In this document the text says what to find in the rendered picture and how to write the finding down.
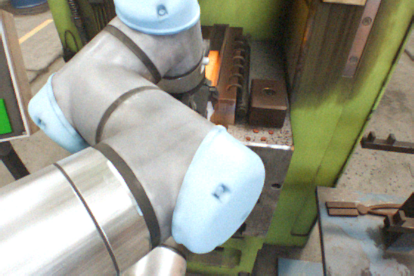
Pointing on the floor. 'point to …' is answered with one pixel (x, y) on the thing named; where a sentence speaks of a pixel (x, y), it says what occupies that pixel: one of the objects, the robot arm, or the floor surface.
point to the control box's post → (12, 160)
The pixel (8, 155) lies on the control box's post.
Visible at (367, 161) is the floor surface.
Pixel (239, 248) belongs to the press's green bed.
